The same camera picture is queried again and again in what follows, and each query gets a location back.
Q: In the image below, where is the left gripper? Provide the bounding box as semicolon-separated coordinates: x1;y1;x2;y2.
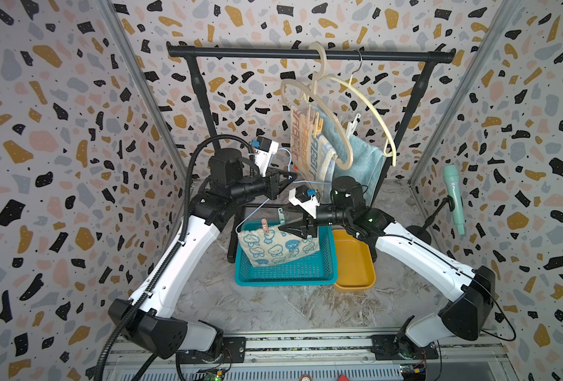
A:
234;167;302;205

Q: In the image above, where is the blue wire hanger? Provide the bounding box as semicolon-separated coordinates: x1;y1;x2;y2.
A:
231;147;320;239

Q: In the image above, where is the cream towel blue cartoon print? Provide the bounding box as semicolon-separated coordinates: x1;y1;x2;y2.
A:
238;222;320;268

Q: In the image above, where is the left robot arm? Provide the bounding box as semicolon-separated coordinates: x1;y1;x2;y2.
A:
94;134;297;380

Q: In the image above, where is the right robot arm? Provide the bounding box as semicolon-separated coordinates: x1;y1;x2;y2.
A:
280;176;499;358

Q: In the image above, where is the cream plastic hanger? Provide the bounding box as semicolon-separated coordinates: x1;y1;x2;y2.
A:
323;50;397;167

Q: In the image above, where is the beige plastic hanger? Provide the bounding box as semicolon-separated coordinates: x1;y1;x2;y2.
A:
280;42;354;170

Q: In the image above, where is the cream RABBIT lettered towel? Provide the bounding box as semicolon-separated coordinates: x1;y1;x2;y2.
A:
290;106;336;183

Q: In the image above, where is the teal plastic basket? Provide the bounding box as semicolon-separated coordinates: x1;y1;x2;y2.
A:
235;221;338;287

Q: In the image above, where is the yellow clothespin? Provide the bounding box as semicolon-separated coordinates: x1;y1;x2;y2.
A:
309;111;325;140

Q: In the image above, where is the yellow plastic tray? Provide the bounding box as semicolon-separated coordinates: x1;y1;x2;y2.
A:
333;230;376;292

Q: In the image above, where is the light teal towel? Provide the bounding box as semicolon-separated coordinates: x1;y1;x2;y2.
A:
323;115;386;205

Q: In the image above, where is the white clothespin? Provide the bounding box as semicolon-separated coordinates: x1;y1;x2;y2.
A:
346;113;362;137

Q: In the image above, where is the mint green microphone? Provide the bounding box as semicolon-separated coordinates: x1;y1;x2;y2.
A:
443;165;466;236

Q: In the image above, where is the black clothes rack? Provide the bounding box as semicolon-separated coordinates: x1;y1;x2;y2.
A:
166;41;455;264

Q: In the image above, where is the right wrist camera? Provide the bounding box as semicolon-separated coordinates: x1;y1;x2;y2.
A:
289;184;320;218

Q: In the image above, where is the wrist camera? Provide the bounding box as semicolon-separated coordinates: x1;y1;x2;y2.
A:
251;136;279;177
289;184;320;218

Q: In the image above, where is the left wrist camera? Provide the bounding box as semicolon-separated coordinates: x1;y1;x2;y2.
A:
251;136;279;177

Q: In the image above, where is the aluminium rail base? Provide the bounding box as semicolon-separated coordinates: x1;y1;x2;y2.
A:
141;328;518;380

